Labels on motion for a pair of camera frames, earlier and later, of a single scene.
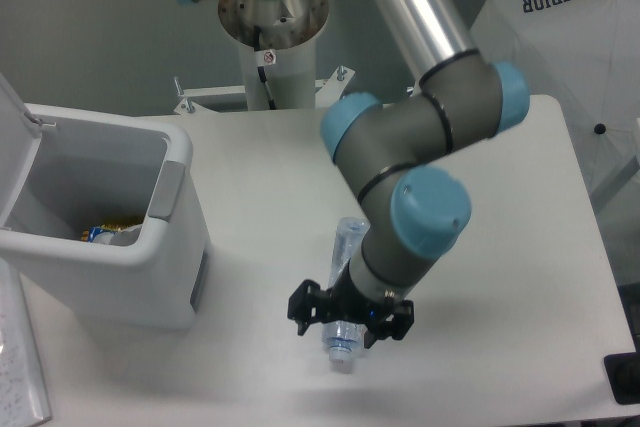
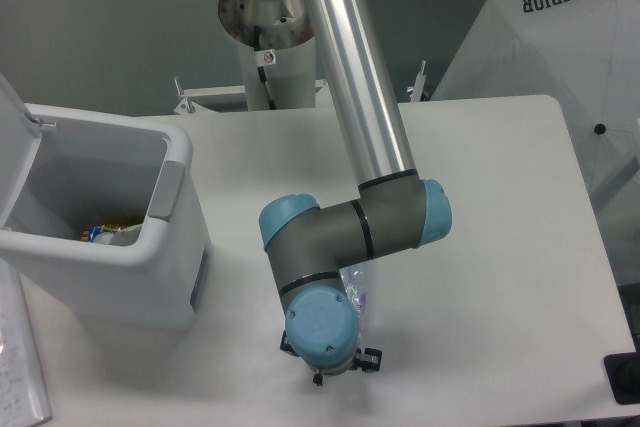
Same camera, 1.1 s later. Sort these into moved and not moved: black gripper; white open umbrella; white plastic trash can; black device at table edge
Moved: black gripper
Not moved: black device at table edge; white open umbrella; white plastic trash can
